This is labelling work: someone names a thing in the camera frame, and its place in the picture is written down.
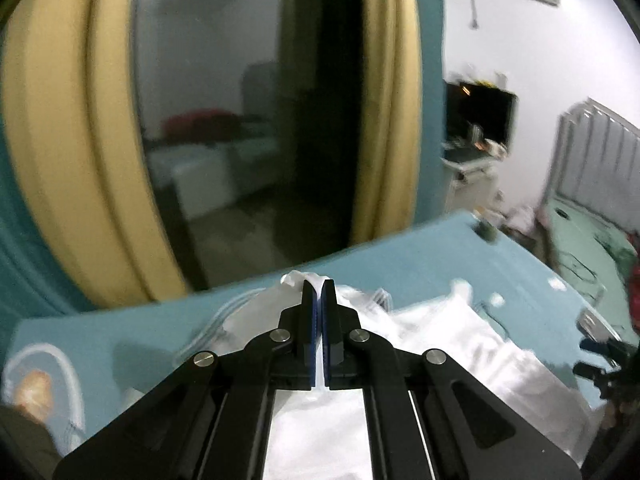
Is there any white garment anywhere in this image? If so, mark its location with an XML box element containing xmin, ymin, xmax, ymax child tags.
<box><xmin>175</xmin><ymin>271</ymin><xmax>602</xmax><ymax>479</ymax></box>

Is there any brown sleeve forearm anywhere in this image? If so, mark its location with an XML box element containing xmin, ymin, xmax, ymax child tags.
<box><xmin>1</xmin><ymin>405</ymin><xmax>61</xmax><ymax>479</ymax></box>

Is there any green bed sheet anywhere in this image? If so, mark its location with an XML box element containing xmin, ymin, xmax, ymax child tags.
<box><xmin>541</xmin><ymin>195</ymin><xmax>638</xmax><ymax>342</ymax></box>

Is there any small grey plush toy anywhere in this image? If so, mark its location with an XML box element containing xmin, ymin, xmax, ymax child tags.
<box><xmin>474</xmin><ymin>219</ymin><xmax>499</xmax><ymax>244</ymax></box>

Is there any right teal curtain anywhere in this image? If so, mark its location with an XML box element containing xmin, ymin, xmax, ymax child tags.
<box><xmin>414</xmin><ymin>0</ymin><xmax>445</xmax><ymax>224</ymax></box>

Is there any teal curtain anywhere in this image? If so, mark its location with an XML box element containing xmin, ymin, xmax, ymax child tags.
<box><xmin>0</xmin><ymin>24</ymin><xmax>97</xmax><ymax>361</ymax></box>
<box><xmin>414</xmin><ymin>0</ymin><xmax>445</xmax><ymax>224</ymax></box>

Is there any white desk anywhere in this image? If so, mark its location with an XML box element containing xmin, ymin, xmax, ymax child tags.
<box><xmin>442</xmin><ymin>157</ymin><xmax>500</xmax><ymax>214</ymax></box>

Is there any right yellow curtain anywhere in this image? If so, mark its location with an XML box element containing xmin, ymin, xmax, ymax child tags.
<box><xmin>352</xmin><ymin>0</ymin><xmax>422</xmax><ymax>244</ymax></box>

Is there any yellow curtain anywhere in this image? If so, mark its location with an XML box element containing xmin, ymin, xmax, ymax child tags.
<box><xmin>1</xmin><ymin>0</ymin><xmax>190</xmax><ymax>308</ymax></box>
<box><xmin>352</xmin><ymin>0</ymin><xmax>422</xmax><ymax>244</ymax></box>

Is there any teal cartoon bed sheet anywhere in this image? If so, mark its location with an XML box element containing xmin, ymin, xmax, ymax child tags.
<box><xmin>1</xmin><ymin>212</ymin><xmax>603</xmax><ymax>460</ymax></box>

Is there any black monitor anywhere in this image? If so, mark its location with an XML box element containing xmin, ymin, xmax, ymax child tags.
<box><xmin>444</xmin><ymin>82</ymin><xmax>518</xmax><ymax>153</ymax></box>

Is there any left teal curtain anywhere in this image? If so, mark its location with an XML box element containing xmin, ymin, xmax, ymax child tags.
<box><xmin>0</xmin><ymin>24</ymin><xmax>97</xmax><ymax>361</ymax></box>

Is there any dark window glass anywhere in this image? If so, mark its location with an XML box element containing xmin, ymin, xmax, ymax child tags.
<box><xmin>132</xmin><ymin>0</ymin><xmax>363</xmax><ymax>291</ymax></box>

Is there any left yellow curtain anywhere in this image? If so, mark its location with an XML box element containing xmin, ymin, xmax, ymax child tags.
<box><xmin>1</xmin><ymin>0</ymin><xmax>190</xmax><ymax>308</ymax></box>

